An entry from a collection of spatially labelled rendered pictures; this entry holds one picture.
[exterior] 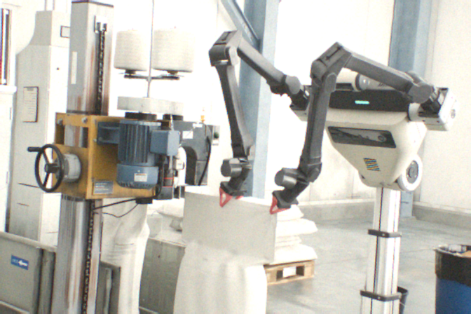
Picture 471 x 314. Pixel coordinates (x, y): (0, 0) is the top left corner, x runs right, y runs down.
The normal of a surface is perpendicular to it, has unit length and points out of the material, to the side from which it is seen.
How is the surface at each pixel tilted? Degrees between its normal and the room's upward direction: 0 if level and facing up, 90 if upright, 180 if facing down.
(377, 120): 40
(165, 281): 90
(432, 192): 90
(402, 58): 90
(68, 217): 90
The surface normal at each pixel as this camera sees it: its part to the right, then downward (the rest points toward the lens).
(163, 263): -0.70, -0.01
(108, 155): 0.72, 0.09
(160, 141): -0.34, 0.03
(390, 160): -0.58, 0.63
